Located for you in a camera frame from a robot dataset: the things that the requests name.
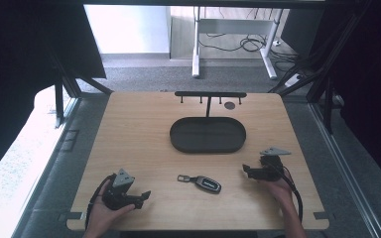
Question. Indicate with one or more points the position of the aluminium floor rail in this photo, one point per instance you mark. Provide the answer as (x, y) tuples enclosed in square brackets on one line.
[(344, 165), (46, 165)]

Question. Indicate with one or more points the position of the round grey table grommet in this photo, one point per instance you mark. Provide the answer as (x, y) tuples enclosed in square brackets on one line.
[(229, 105)]

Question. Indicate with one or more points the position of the person's right hand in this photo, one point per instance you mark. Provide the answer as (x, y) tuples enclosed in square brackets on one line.
[(281, 191)]

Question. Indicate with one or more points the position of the person's left hand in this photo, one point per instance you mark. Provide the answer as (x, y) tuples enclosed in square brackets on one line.
[(104, 216)]

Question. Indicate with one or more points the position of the white desk frame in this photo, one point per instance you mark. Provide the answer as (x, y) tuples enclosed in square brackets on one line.
[(195, 49)]

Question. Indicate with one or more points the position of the white power strip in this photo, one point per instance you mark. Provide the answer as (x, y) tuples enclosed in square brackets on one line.
[(293, 80)]

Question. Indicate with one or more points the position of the black car key fob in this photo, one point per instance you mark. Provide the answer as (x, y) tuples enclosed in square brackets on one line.
[(208, 184)]

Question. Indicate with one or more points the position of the black metal stand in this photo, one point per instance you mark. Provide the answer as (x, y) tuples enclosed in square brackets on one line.
[(59, 99), (327, 99)]

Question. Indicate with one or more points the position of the black key rack with tray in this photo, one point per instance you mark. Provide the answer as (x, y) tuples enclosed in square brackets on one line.
[(207, 135)]

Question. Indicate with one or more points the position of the dark curtain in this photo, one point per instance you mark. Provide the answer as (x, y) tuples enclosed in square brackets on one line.
[(370, 99), (10, 66)]

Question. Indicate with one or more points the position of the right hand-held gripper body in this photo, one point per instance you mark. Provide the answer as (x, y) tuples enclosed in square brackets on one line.
[(271, 170)]

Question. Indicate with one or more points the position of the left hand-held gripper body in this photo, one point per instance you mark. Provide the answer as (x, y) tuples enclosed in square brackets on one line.
[(123, 180)]

